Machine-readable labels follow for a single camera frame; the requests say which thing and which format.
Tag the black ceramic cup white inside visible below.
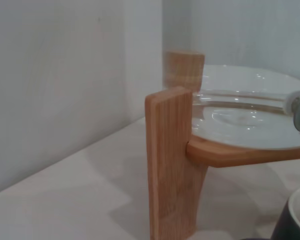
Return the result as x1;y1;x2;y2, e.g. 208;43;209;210
269;184;300;240

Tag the wooden dispenser stand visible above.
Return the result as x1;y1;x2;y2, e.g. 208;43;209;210
144;49;300;240

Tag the clear glass water dispenser jar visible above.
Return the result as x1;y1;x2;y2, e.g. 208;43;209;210
161;0;300;151

